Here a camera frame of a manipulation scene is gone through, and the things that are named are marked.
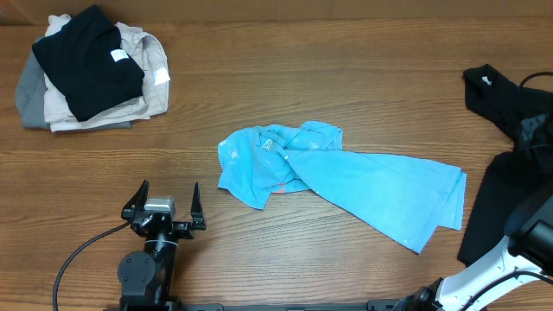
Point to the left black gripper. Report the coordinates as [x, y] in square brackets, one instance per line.
[186, 230]

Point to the light blue t-shirt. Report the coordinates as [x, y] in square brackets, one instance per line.
[405, 198]

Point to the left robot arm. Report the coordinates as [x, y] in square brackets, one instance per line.
[146, 276]

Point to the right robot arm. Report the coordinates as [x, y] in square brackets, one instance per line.
[523, 255]

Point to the folded beige shirt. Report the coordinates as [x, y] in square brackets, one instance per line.
[149, 54]

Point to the folded black shirt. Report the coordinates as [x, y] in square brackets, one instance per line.
[85, 62]

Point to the folded grey garment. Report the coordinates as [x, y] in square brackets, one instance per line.
[40, 104]

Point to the black shirt on right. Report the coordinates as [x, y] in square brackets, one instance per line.
[523, 115]

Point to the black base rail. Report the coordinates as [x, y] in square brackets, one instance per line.
[372, 305]

